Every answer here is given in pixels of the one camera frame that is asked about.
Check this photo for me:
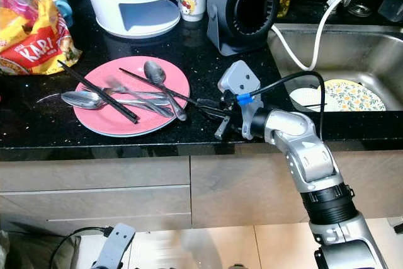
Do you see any black chopstick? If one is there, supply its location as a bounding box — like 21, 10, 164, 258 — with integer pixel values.
57, 60, 140, 123
118, 67, 212, 109

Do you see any white bowl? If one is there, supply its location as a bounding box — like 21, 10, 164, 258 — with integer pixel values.
290, 86, 331, 112

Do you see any silver spoon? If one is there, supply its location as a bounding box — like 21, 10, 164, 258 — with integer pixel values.
143, 60, 188, 122
61, 89, 164, 112

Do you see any silver fork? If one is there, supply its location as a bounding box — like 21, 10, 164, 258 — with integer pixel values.
104, 77, 174, 118

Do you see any beige cabinet door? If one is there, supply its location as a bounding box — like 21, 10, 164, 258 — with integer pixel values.
189, 149, 403, 229

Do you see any pink plate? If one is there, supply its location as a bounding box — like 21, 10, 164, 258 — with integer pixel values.
74, 56, 191, 137

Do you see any black round appliance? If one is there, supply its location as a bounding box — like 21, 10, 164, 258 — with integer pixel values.
206, 0, 281, 57

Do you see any white printed mug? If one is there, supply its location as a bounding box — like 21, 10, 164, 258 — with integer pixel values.
175, 0, 207, 22

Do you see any yellow floral plate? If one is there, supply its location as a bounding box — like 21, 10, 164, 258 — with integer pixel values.
309, 79, 387, 112

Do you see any white tiered storage container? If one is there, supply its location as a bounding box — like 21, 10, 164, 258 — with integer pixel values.
79, 0, 180, 38

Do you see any beige drawer front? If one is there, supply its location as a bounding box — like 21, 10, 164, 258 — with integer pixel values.
0, 185, 193, 232
0, 156, 191, 193

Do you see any stainless steel sink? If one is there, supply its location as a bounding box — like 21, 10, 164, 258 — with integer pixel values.
266, 23, 403, 113

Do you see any round metal cap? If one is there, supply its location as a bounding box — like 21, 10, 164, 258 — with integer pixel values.
346, 1, 372, 18

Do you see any blue cup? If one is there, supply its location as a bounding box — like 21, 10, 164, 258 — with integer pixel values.
47, 0, 74, 27

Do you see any yellow Kari snack bag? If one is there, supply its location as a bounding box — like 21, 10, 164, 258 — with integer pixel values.
0, 0, 81, 76

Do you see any dark plastic container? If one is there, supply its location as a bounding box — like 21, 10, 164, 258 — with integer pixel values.
378, 0, 403, 23

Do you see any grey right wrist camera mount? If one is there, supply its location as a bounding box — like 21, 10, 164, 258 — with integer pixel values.
217, 60, 262, 140

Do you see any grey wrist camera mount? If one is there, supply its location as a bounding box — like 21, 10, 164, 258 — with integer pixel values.
217, 60, 262, 140
98, 223, 136, 269

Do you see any white flexible hose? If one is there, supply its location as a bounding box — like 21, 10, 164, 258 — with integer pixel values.
271, 0, 403, 71

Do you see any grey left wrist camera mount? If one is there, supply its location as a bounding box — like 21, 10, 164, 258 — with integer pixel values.
98, 223, 136, 269

